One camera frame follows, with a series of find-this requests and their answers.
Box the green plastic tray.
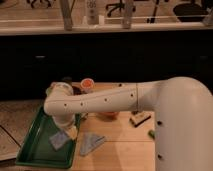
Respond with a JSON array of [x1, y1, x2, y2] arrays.
[[16, 107, 77, 169]]

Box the blue grey sponge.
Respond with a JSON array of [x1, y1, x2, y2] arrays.
[[49, 131, 70, 150]]

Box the grey triangular cloth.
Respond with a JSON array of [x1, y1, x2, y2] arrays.
[[80, 132, 106, 156]]

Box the dark red bowl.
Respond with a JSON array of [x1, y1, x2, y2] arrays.
[[72, 86, 82, 95]]

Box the green chili pepper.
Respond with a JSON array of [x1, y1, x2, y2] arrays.
[[148, 130, 155, 139]]

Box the black office chair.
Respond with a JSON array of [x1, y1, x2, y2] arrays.
[[173, 1, 208, 22]]

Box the wooden table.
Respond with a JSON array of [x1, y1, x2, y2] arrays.
[[19, 81, 158, 171]]

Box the orange bowl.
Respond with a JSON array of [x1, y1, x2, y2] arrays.
[[98, 112, 119, 118]]

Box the black office chair base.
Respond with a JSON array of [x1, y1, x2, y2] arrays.
[[105, 0, 137, 18]]

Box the orange filled white cup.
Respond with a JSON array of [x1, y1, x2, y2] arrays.
[[80, 78, 95, 93]]

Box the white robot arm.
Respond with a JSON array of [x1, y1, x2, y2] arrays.
[[44, 77, 213, 171]]

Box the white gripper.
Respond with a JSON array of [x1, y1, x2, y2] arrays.
[[53, 114, 78, 140]]

